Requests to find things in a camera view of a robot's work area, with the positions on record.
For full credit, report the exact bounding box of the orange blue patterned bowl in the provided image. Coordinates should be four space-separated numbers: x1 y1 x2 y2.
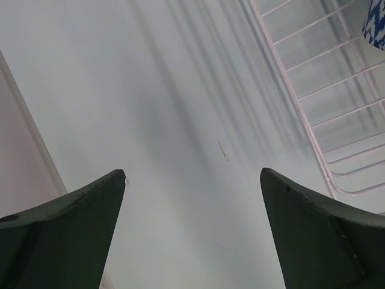
362 0 385 51

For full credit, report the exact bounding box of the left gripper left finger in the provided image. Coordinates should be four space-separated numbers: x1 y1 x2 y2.
1 169 125 288

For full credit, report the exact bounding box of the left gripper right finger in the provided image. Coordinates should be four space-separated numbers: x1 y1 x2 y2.
260 168 384 288

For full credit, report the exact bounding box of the clear plastic dish rack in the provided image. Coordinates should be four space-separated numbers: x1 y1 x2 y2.
248 1 384 197

